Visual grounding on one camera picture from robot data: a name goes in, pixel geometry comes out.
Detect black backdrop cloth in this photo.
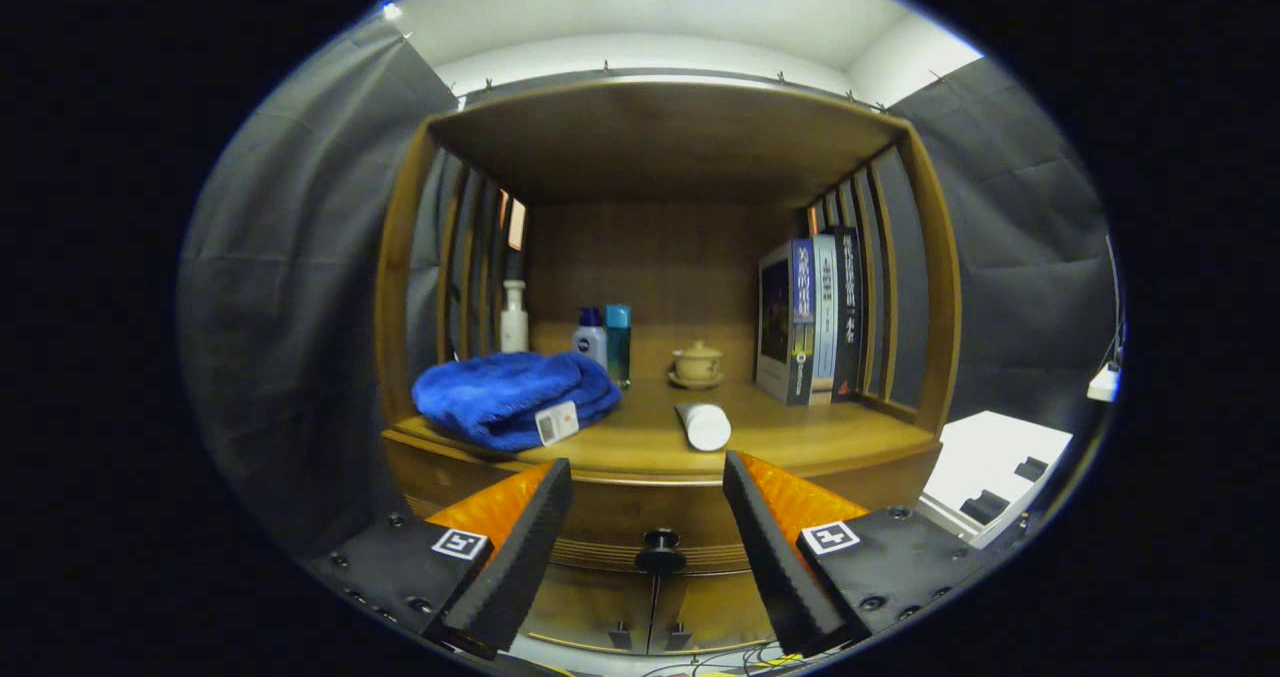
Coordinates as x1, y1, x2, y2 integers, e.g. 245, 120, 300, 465
178, 7, 1121, 558

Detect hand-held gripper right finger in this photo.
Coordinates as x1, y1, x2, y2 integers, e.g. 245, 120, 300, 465
722, 449, 986, 658

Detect teal slim bottle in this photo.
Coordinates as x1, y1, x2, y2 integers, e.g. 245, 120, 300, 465
604, 303, 633, 390

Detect blue folded towel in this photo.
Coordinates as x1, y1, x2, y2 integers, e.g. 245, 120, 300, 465
411, 350, 623, 454

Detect wooden drawer with black knob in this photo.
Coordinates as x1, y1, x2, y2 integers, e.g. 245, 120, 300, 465
383, 429, 943, 576

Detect white and green tube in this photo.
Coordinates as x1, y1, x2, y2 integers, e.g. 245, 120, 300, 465
675, 401, 733, 453

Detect blue spine book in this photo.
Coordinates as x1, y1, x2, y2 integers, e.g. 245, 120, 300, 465
755, 239, 816, 406

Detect wooden countertop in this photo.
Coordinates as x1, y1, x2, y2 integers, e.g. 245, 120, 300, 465
385, 377, 941, 486

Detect white lotion bottle blue cap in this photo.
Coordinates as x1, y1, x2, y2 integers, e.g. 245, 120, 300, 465
572, 306, 609, 370

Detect white pump bottle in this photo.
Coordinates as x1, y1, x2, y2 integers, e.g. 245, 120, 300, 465
499, 279, 530, 354

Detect pale spine book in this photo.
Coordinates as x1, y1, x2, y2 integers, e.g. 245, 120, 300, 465
810, 234, 839, 405

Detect loose floor cables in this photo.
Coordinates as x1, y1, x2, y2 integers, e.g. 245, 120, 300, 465
640, 642, 801, 677

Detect white table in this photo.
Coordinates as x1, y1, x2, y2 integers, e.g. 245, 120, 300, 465
915, 410, 1074, 550

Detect wooden cabinet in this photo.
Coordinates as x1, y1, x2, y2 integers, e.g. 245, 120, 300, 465
372, 77, 963, 658

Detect beige lidded teacup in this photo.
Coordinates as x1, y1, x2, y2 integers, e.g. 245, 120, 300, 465
668, 340, 725, 391

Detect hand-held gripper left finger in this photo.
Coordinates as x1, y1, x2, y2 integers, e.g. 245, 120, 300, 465
300, 457, 575, 661

